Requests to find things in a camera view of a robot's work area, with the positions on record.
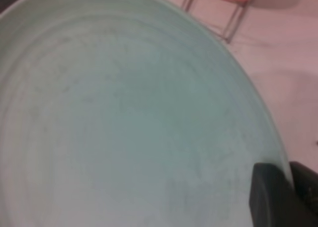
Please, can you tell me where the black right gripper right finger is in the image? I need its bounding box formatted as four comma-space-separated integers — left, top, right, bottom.
289, 161, 318, 227

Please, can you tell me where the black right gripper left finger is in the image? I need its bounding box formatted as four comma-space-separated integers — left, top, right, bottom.
249, 162, 299, 227

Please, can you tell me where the green plate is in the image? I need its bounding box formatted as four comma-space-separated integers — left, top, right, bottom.
0, 0, 293, 227

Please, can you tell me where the silver wire plate rack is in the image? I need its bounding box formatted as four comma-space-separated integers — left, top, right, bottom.
181, 0, 246, 43

